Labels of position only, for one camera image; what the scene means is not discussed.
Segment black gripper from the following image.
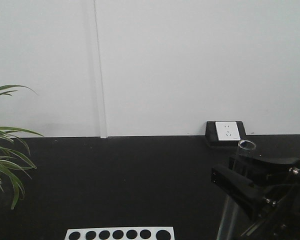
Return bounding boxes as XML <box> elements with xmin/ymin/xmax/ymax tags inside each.
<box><xmin>211</xmin><ymin>155</ymin><xmax>300</xmax><ymax>240</ymax></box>

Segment clear tall test tube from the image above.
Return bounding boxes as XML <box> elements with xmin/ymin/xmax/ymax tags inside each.
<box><xmin>216</xmin><ymin>139</ymin><xmax>257</xmax><ymax>240</ymax></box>

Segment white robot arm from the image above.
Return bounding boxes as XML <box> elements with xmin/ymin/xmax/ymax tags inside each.
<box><xmin>211</xmin><ymin>140</ymin><xmax>300</xmax><ymax>240</ymax></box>

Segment white test tube rack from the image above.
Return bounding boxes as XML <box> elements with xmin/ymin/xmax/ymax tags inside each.
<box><xmin>64</xmin><ymin>226</ymin><xmax>175</xmax><ymax>240</ymax></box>

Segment green potted plant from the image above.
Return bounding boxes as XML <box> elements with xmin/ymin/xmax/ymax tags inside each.
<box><xmin>0</xmin><ymin>84</ymin><xmax>45</xmax><ymax>211</ymax></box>

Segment white wall power socket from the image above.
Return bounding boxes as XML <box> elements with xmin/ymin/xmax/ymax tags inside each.
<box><xmin>204</xmin><ymin>121</ymin><xmax>247</xmax><ymax>149</ymax></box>

